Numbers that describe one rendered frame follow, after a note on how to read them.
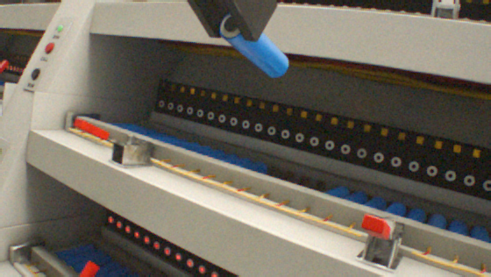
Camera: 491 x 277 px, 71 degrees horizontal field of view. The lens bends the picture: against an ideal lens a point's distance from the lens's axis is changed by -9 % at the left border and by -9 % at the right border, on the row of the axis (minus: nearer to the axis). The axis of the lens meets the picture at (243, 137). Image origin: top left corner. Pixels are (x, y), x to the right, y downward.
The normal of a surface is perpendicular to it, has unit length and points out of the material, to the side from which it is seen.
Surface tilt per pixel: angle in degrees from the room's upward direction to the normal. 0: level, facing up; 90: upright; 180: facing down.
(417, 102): 90
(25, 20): 111
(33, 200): 90
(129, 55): 90
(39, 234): 90
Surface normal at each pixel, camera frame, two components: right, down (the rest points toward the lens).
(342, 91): -0.43, -0.35
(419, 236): -0.53, 0.00
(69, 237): 0.83, 0.22
